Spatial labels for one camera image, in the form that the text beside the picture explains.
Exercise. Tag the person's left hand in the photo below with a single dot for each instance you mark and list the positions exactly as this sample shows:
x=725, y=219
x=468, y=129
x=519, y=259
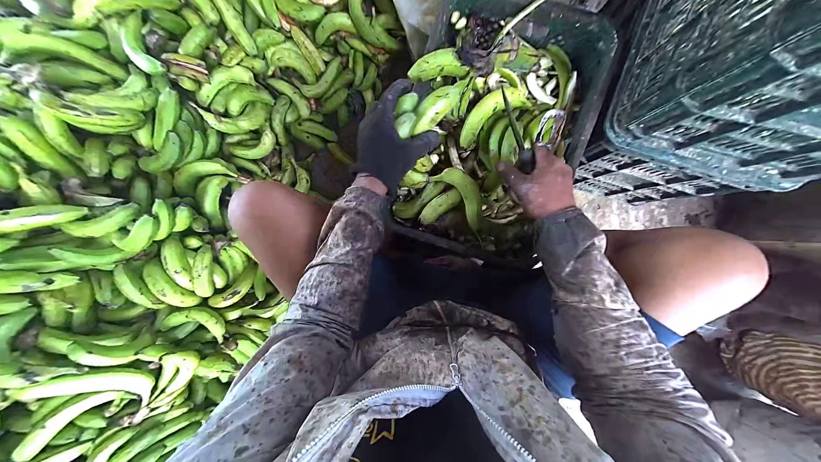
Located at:
x=386, y=147

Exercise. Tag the person's right hand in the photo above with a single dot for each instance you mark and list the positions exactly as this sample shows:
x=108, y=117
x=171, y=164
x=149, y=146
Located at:
x=546, y=186

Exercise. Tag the person's left fingers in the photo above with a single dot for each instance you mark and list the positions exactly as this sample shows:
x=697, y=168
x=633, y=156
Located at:
x=397, y=90

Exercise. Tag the person's right thumb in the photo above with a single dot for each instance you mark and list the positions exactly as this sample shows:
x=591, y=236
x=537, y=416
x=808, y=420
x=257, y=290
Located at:
x=512, y=174

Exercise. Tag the person's left thumb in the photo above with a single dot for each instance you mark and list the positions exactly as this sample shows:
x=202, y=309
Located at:
x=426, y=142

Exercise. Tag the person's right fingers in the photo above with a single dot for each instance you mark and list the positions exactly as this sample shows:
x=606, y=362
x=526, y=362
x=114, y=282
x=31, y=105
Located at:
x=550, y=160

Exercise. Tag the small green banana cluster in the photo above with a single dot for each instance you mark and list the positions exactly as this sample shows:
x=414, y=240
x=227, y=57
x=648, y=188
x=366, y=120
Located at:
x=437, y=109

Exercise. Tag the knife with dark blade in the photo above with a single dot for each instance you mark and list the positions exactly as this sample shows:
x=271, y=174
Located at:
x=511, y=122

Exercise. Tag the person's right forearm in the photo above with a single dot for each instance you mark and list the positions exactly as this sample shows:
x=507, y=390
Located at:
x=603, y=333

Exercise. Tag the person's left forearm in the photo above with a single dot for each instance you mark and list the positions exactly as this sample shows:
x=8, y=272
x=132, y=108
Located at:
x=321, y=289

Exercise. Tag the pile of cut green bananas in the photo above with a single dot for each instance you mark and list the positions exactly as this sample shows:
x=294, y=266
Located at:
x=468, y=192

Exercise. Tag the translucent plastic sheet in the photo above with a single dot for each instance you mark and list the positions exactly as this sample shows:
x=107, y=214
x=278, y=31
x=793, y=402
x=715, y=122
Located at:
x=420, y=22

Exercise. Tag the black lattice plastic crate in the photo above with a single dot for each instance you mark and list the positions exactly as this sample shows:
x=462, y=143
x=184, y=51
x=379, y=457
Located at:
x=641, y=176

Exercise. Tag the dark green plastic crate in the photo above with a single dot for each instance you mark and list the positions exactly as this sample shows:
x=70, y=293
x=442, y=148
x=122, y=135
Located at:
x=593, y=70

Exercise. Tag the green slatted plastic crate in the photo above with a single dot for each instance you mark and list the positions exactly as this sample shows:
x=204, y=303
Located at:
x=712, y=96

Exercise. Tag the person's legs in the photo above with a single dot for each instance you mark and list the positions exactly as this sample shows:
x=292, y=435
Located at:
x=686, y=269

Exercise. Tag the person's body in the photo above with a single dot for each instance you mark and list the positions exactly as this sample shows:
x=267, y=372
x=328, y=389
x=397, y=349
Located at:
x=410, y=359

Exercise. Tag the large pile of green bananas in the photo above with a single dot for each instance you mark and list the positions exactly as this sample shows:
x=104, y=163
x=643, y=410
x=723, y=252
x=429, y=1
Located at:
x=160, y=160

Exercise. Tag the brown striped object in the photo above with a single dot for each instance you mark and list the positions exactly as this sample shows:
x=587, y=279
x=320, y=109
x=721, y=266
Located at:
x=779, y=369

